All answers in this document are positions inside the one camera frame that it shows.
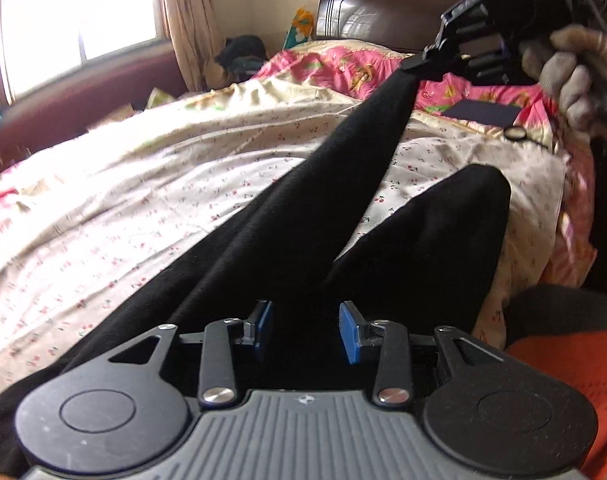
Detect dark blue notebook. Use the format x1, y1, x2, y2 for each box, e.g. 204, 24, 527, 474
442, 99, 523, 128

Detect pink floral quilt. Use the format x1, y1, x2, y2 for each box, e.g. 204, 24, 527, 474
256, 40, 597, 287

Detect dark wooden headboard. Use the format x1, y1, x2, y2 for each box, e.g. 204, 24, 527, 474
314, 0, 460, 53

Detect dark clothes pile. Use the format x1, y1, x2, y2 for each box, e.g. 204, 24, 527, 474
214, 35, 268, 82

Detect black pants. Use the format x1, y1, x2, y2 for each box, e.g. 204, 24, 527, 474
0, 70, 512, 477

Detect right hand in grey glove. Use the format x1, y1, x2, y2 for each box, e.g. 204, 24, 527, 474
521, 24, 607, 139

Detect beige window curtain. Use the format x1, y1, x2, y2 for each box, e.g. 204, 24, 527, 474
163, 0, 224, 91

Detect floral white bed sheet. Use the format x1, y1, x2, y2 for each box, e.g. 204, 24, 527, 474
0, 78, 569, 393

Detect orange garment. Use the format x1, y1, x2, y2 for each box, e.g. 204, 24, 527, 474
507, 330, 607, 479

